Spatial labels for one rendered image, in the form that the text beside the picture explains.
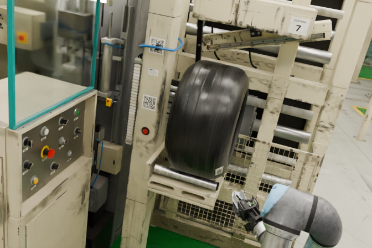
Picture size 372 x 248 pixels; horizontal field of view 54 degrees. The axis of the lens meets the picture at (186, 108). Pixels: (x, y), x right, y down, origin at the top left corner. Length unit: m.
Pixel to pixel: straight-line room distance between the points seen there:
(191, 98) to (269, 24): 0.58
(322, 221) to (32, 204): 1.09
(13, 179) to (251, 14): 1.29
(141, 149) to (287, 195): 0.98
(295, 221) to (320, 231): 0.08
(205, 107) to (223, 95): 0.10
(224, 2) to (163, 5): 0.35
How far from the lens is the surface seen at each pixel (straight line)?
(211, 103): 1.58
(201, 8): 1.94
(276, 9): 1.89
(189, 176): 1.85
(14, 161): 1.44
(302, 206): 1.17
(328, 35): 2.04
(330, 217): 1.19
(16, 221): 1.59
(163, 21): 1.73
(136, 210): 2.16
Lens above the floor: 1.88
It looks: 21 degrees down
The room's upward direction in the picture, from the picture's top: 10 degrees clockwise
